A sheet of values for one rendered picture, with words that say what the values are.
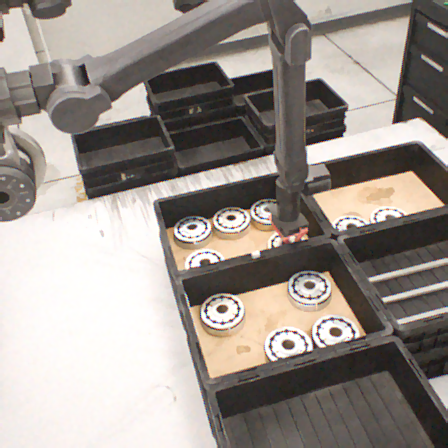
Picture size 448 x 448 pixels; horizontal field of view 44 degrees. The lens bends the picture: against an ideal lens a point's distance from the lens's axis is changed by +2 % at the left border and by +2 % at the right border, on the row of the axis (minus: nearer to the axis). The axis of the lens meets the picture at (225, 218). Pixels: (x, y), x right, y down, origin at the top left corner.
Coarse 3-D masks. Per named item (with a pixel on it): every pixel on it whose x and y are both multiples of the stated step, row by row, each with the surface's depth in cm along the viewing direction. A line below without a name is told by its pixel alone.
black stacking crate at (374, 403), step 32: (384, 352) 112; (256, 384) 107; (288, 384) 110; (320, 384) 113; (352, 384) 115; (384, 384) 115; (416, 384) 105; (224, 416) 111; (256, 416) 111; (288, 416) 111; (320, 416) 110; (352, 416) 110; (384, 416) 110; (416, 416) 109
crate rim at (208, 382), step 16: (320, 240) 133; (272, 256) 130; (192, 272) 128; (208, 272) 128; (352, 272) 125; (176, 288) 126; (192, 320) 117; (384, 320) 114; (192, 336) 114; (368, 336) 111; (384, 336) 111; (304, 352) 110; (320, 352) 109; (256, 368) 108; (208, 384) 106
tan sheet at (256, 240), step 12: (252, 228) 153; (216, 240) 150; (228, 240) 150; (240, 240) 150; (252, 240) 149; (264, 240) 149; (180, 252) 148; (192, 252) 147; (228, 252) 146; (240, 252) 146; (180, 264) 144
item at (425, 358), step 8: (432, 352) 121; (440, 352) 121; (416, 360) 121; (424, 360) 122; (432, 360) 124; (440, 360) 126; (424, 368) 125; (432, 368) 127; (440, 368) 128; (432, 376) 128
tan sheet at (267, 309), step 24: (264, 288) 136; (336, 288) 134; (192, 312) 132; (264, 312) 130; (288, 312) 130; (312, 312) 129; (336, 312) 129; (216, 336) 126; (240, 336) 126; (264, 336) 125; (336, 336) 124; (216, 360) 121; (240, 360) 121; (264, 360) 120
